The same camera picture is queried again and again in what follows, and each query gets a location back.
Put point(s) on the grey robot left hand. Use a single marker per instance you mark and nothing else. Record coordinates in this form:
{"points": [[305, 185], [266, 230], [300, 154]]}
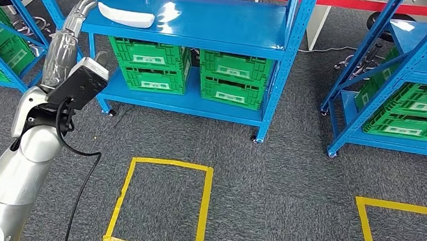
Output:
{"points": [[60, 61]]}

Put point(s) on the white plastic part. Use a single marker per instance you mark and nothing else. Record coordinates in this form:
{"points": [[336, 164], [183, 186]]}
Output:
{"points": [[126, 16]]}

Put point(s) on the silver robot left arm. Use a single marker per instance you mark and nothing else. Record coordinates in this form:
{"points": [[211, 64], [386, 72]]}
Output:
{"points": [[22, 181]]}

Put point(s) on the blue metal shelf rack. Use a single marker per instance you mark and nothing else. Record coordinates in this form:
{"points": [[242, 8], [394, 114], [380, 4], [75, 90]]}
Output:
{"points": [[18, 85], [191, 18], [406, 146]]}

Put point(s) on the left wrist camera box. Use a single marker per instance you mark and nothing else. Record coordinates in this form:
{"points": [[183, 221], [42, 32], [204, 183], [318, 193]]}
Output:
{"points": [[80, 86]]}

